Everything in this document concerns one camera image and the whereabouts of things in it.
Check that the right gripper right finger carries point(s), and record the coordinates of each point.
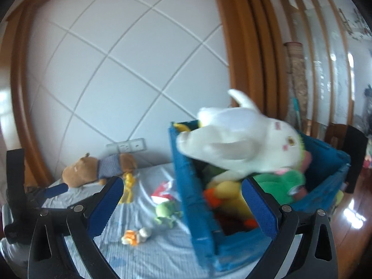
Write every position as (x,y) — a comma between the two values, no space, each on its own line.
(316,255)

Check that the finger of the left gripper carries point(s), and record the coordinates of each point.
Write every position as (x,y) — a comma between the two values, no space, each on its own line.
(53,191)

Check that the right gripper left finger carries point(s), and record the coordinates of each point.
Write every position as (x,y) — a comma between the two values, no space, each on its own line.
(49,256)

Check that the pink tissue paper pack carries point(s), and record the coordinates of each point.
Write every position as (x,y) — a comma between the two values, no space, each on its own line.
(165,192)

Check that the white rabbit plush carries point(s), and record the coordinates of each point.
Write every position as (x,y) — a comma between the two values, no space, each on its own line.
(278,146)

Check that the yellow tiger plush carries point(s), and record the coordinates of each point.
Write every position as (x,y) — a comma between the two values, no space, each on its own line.
(229,197)

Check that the brown capybara plush striped shirt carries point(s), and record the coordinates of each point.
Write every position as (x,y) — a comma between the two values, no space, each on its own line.
(89,169)

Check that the green crocodile plush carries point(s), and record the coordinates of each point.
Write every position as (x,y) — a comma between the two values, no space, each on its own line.
(285,188)

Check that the small orange white plush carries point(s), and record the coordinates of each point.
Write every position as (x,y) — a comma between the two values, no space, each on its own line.
(136,237)

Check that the blue plastic storage crate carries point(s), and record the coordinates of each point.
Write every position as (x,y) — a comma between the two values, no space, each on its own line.
(221,252)

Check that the light blue tablecloth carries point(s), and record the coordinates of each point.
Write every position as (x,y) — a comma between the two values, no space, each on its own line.
(164,253)

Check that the small green frog plush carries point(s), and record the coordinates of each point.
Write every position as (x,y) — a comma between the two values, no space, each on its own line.
(167,211)

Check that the rolled patterned carpet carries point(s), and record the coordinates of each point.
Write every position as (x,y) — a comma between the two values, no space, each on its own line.
(297,85)

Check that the white wall socket panel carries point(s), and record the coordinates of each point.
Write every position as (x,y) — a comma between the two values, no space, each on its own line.
(129,146)

